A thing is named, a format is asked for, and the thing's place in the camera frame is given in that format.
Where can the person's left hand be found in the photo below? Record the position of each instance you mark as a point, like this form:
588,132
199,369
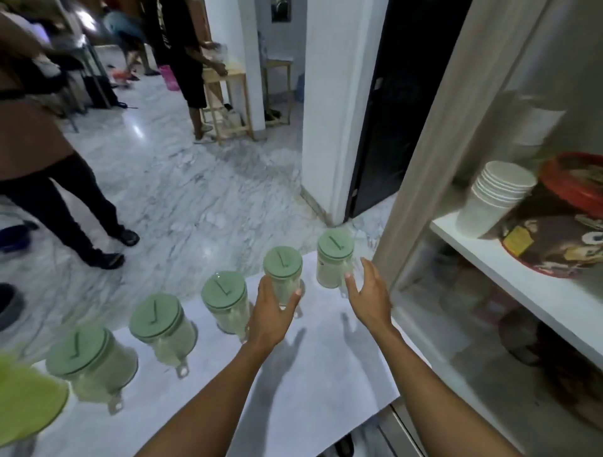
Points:
268,315

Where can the person's right hand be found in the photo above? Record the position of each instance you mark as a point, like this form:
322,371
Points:
374,301

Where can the person's left thumb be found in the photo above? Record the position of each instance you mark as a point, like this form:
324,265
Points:
293,303

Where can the person's right thumb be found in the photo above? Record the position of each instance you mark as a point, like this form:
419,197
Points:
350,285

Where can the green-lidded clear jar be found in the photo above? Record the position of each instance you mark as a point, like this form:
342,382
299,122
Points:
334,249
224,292
89,358
158,322
282,263

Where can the person's left forearm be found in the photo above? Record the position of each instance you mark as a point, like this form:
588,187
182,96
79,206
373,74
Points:
207,405

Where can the person's right forearm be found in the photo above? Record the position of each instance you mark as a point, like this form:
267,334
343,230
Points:
424,395

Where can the stack of white paper cups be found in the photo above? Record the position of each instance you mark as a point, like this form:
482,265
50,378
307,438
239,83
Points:
490,202

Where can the black door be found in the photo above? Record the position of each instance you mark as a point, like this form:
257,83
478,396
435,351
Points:
405,108

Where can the white cabinet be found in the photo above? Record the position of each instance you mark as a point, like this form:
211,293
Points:
541,292

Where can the red-lidded printed tin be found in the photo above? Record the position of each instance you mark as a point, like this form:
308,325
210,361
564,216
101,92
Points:
556,230

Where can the wooden stool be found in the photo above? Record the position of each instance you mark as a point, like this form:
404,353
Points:
278,63
231,80

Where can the white container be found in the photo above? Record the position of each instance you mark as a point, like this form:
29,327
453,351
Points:
539,125

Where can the pink bucket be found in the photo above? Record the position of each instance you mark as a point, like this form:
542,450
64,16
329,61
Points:
169,77

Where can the lime green plastic lid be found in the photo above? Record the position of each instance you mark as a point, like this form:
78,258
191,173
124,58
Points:
28,400

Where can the black shoe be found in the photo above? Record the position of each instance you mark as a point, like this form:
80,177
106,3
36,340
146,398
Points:
9,303

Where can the blue object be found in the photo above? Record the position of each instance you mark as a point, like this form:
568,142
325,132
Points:
14,238

